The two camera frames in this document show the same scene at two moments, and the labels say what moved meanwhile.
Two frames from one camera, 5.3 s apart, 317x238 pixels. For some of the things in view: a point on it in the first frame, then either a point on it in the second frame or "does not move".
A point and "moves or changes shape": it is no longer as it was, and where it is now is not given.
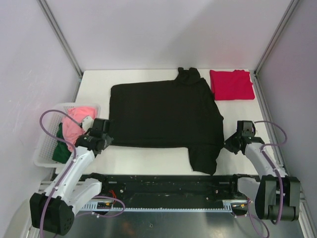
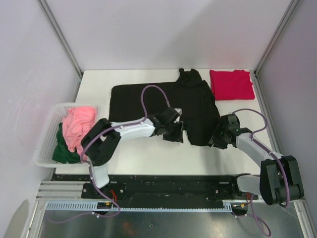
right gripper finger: x=229 y=144 -> x=216 y=136
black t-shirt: x=183 y=113 moves or changes shape
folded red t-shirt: x=232 y=85 does not move
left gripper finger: x=108 y=140 -> x=172 y=135
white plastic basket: x=44 y=157 does not move
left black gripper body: x=103 y=138 -> x=166 y=125
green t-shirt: x=61 y=154 does not move
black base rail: x=173 y=190 does not move
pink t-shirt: x=72 y=129 does not move
